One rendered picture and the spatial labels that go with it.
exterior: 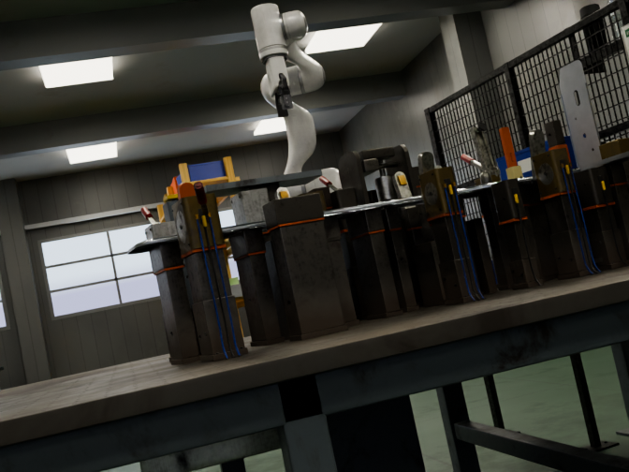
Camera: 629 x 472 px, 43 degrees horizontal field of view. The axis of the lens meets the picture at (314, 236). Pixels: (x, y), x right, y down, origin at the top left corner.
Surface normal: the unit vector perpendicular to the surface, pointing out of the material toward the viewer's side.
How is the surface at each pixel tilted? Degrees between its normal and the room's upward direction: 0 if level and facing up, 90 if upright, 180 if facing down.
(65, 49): 90
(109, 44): 90
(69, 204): 90
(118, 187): 90
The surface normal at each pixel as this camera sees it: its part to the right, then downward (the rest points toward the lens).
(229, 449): 0.22, -0.12
